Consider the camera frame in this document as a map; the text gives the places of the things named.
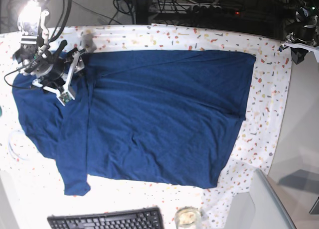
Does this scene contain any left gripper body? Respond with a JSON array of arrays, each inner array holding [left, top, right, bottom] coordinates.
[[279, 33, 319, 63]]

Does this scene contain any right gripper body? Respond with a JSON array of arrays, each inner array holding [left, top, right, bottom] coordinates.
[[31, 47, 86, 106]]

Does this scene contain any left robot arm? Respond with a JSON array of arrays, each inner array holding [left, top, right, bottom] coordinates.
[[279, 0, 319, 65]]

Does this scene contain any clear glass jar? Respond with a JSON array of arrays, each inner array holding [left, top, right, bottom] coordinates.
[[174, 207, 202, 229]]

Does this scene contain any black computer keyboard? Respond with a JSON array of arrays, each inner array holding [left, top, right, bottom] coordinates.
[[47, 207, 164, 229]]

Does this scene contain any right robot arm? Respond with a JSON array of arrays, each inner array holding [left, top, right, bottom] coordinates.
[[4, 0, 88, 105]]

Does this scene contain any dark blue t-shirt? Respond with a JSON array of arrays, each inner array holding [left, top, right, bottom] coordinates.
[[12, 50, 256, 196]]

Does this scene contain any terrazzo patterned table cloth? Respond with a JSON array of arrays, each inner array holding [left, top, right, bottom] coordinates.
[[0, 24, 292, 229]]

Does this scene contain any grey monitor edge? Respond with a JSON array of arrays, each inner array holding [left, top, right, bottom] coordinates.
[[249, 169, 296, 229]]

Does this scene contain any coiled white cable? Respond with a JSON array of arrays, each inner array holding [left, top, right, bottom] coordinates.
[[7, 130, 32, 162]]

